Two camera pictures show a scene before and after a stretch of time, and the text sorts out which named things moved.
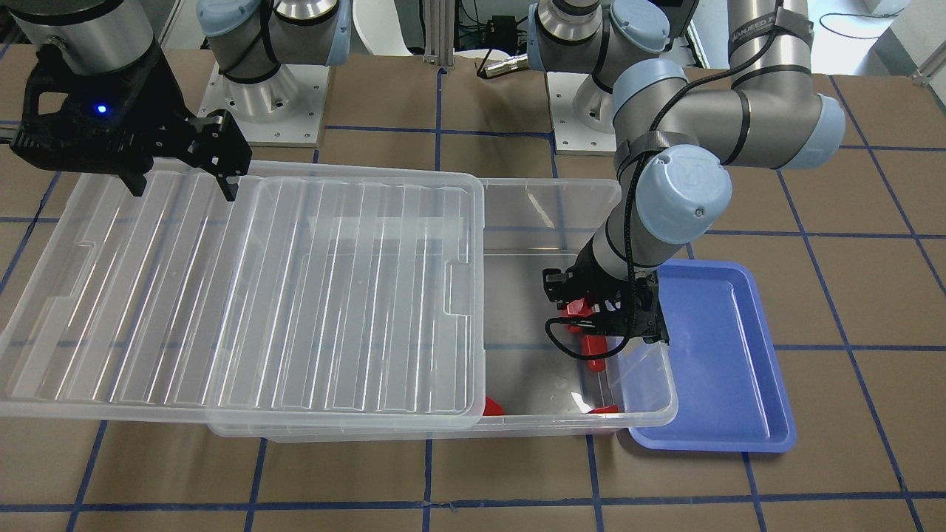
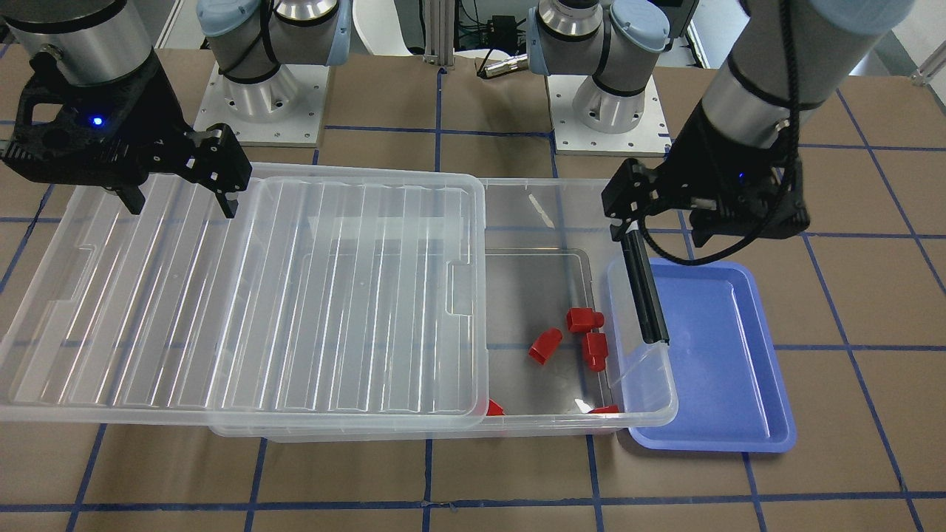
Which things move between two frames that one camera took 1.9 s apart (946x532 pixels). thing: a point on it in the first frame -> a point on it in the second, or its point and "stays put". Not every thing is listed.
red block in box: (492, 408) stays put
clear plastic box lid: (312, 307) stays put
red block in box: (613, 408) stays put
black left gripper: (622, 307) -> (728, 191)
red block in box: (593, 344) stays put
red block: (578, 307) -> (545, 344)
